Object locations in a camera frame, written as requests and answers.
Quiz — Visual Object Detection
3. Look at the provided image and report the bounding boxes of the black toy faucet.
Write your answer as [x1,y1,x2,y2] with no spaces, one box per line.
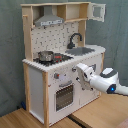
[67,33,82,49]

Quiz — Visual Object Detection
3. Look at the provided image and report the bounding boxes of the small metal pot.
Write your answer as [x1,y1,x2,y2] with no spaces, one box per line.
[38,51,54,61]

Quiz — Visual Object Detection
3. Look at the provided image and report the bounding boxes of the grey backdrop curtain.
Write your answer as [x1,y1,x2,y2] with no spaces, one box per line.
[0,0,128,117]

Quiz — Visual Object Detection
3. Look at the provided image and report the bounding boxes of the grey range hood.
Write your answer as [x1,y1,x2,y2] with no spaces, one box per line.
[35,5,64,27]

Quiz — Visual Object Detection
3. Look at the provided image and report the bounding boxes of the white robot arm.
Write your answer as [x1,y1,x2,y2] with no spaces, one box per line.
[76,63,128,96]

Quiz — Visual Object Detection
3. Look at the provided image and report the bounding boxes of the left red stove knob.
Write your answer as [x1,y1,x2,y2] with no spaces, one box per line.
[54,73,60,79]

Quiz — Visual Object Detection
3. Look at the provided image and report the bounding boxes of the black toy stovetop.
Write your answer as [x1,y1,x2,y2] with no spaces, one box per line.
[35,53,71,67]

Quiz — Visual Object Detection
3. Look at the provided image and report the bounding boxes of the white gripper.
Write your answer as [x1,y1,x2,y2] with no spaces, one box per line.
[76,63,94,90]

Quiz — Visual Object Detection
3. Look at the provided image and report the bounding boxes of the white cabinet door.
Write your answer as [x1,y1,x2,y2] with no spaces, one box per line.
[80,56,101,106]

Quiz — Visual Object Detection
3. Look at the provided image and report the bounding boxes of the white microwave door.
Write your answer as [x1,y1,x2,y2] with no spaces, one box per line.
[88,3,106,22]

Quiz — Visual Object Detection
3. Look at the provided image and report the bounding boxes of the wooden toy kitchen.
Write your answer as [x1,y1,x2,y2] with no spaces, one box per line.
[22,2,105,128]

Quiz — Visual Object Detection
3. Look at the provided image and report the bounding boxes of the grey toy sink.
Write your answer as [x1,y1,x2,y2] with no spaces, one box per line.
[66,47,94,56]

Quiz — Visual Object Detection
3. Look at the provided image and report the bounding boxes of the white oven door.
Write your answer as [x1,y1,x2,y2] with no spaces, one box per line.
[50,81,76,118]

